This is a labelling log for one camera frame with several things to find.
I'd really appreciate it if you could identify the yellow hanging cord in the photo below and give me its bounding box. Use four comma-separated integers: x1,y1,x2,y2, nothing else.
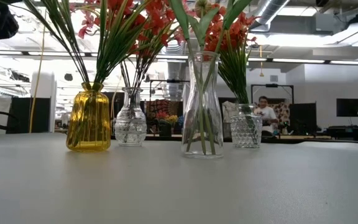
29,24,47,134

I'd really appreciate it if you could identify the dark patterned tapestry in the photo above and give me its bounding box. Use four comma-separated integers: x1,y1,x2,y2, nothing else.
146,99,183,125

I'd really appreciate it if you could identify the red-white patterned tapestry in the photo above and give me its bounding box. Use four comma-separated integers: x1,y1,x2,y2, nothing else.
275,102,291,125

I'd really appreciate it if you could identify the person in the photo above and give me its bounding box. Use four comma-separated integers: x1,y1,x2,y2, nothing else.
253,95,279,138

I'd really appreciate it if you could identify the clear diamond-pattern glass jar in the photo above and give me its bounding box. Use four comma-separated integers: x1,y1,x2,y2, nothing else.
230,103,263,149

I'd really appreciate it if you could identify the wide silver ribbed duct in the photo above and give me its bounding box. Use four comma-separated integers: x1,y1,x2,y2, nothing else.
163,40,188,100

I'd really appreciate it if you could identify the black computer monitor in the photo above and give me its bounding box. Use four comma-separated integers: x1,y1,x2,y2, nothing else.
336,98,358,118

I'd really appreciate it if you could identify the red flower bunch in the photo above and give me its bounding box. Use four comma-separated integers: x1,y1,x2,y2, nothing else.
219,11,258,105
23,0,90,85
98,0,155,85
95,0,127,85
203,11,248,105
104,0,186,82

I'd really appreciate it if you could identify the pink flower bunch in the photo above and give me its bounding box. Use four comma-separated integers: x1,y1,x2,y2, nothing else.
68,2,136,94
134,24,193,94
121,27,155,94

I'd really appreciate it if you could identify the colourful potted flower arrangement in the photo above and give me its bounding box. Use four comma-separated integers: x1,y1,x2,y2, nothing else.
155,111,183,136

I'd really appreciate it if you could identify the black partition panel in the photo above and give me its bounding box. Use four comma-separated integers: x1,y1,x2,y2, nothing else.
289,102,318,134
7,97,52,134

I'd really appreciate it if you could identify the pink tulip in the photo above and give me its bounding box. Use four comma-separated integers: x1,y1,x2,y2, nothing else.
208,0,254,156
170,0,206,156
186,0,220,156

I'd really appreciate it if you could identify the yellow ribbed glass vase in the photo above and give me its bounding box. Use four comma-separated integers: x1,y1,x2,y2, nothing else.
66,81,112,152

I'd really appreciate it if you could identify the white hanging cloth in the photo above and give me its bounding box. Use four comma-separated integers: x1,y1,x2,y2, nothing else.
222,100,241,124

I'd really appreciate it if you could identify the ceiling light strip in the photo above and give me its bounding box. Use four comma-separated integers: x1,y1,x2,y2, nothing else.
0,49,358,66

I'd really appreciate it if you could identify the tall clear glass vase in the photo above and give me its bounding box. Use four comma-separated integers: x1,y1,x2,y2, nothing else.
180,51,224,159

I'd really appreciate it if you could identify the clear cut-glass bulb vase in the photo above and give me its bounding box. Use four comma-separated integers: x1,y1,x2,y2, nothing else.
114,86,148,147

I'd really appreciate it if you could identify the black metal workstation frame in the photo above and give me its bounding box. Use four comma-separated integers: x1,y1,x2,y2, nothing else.
250,83,295,105
149,79,191,103

